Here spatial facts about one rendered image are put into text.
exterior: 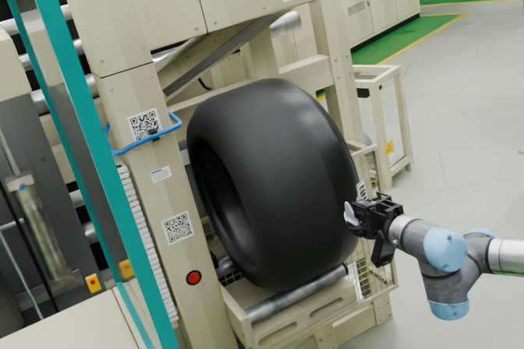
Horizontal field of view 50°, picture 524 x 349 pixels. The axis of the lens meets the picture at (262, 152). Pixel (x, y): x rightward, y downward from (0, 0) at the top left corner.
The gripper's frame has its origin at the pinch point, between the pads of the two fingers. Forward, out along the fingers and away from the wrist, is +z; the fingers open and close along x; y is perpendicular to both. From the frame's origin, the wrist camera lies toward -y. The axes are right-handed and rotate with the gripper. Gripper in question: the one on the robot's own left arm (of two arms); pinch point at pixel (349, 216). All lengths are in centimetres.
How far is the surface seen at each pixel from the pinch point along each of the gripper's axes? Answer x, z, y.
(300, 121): -1.4, 15.9, 21.9
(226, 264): 19, 54, -24
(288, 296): 11.7, 25.7, -27.7
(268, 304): 17.8, 26.1, -27.2
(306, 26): -234, 426, 7
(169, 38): 16, 50, 50
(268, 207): 15.5, 10.3, 6.2
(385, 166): -145, 201, -80
